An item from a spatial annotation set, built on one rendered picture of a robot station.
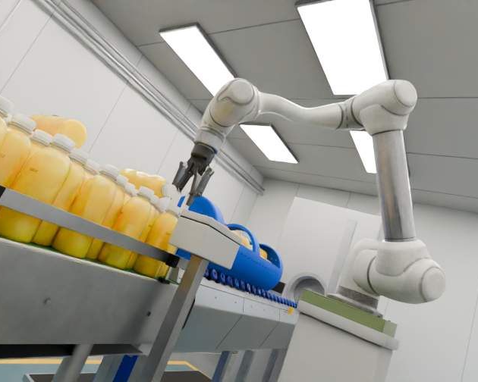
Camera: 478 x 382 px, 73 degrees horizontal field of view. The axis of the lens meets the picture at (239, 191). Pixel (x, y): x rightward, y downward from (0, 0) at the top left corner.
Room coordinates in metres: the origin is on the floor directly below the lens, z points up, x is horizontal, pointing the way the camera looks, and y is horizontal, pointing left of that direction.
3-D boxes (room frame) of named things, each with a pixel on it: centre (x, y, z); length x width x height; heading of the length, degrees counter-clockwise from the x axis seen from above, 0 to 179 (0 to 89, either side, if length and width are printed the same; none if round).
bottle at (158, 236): (0.96, 0.16, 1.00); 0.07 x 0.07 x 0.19
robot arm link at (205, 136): (1.03, 0.16, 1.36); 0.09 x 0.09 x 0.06
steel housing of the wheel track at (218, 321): (2.15, -0.37, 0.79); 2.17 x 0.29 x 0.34; 149
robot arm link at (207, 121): (1.02, 0.15, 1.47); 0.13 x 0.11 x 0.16; 15
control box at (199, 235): (0.93, 0.03, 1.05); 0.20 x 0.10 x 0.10; 149
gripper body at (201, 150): (1.03, 0.16, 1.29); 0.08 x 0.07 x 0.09; 59
